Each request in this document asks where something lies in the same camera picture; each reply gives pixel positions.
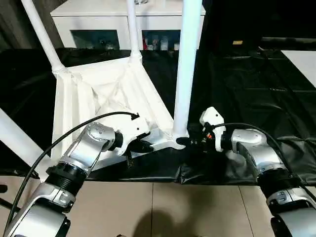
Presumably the white plastic table top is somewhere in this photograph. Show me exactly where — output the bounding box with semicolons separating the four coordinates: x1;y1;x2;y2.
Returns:
39;55;191;183

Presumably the black mat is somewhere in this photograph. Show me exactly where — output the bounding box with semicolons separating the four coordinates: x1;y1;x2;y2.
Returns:
0;48;316;187

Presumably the white flat board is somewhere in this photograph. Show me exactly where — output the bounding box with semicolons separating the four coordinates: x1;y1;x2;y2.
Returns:
281;50;316;89

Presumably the white cabinet with glass doors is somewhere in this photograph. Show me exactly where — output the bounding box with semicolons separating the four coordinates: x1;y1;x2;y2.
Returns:
50;0;207;52

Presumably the black stand leg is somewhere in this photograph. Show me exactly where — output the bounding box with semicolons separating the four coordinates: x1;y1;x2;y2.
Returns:
0;184;21;211

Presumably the grey curtain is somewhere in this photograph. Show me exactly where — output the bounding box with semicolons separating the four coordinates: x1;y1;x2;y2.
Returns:
0;0;65;53

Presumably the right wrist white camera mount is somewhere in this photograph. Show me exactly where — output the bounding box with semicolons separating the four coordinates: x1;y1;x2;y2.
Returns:
199;106;227;153

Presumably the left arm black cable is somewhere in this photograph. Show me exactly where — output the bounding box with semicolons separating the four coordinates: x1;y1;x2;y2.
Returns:
6;112;141;230

